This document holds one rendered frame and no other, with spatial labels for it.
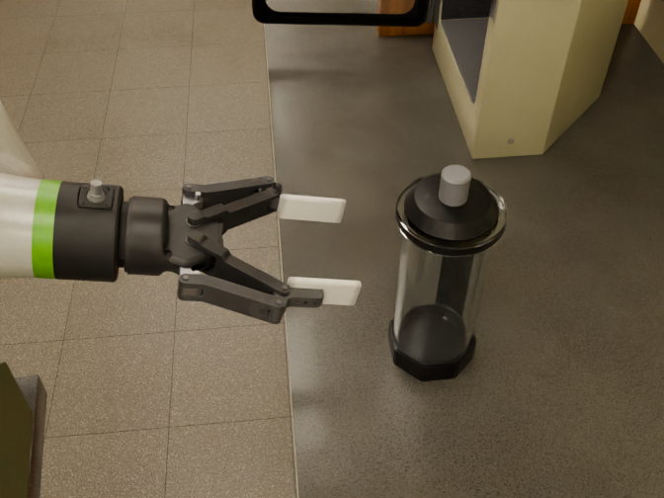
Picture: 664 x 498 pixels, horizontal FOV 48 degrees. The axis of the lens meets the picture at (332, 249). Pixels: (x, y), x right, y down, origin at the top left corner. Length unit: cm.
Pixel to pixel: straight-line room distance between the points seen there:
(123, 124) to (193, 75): 39
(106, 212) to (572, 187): 70
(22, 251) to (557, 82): 75
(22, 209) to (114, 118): 226
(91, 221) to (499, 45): 61
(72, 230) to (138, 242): 6
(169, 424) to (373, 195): 107
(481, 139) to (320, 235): 29
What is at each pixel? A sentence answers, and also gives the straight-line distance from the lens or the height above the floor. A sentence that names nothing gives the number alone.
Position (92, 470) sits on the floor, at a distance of 197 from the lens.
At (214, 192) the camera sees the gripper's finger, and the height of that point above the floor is 116.
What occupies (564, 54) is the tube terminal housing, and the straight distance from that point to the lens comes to 111.
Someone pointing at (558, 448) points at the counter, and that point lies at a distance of 86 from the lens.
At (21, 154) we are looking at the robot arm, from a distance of 85.
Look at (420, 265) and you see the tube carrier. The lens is 75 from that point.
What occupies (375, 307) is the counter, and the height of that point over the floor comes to 94.
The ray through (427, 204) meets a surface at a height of 118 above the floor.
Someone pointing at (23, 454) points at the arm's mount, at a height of 96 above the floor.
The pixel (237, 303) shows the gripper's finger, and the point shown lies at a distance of 69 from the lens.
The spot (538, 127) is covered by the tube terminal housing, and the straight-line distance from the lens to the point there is 117.
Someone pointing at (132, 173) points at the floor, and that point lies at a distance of 268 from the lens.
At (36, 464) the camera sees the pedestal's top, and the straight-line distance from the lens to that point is 90.
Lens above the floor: 166
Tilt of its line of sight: 46 degrees down
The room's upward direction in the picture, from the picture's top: straight up
